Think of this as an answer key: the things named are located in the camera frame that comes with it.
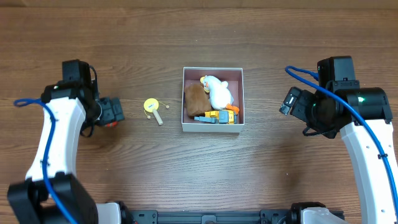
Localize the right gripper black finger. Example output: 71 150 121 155
279 95 297 115
287 86 302 100

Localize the orange toy ball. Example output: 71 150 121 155
105 121 119 128

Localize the yellow wooden rattle drum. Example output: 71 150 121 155
143 98 170 126

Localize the yellow toy truck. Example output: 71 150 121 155
194 110 238 124

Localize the white plush duck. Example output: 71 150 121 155
200 75 239 114

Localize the brown plush toy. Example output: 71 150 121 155
184 83 212 118

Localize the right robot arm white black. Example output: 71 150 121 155
280 86 397 223

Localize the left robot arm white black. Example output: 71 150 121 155
7 85 129 223

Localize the white box with pink interior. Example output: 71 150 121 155
181 67 245 134

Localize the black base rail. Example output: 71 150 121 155
124 202 345 224

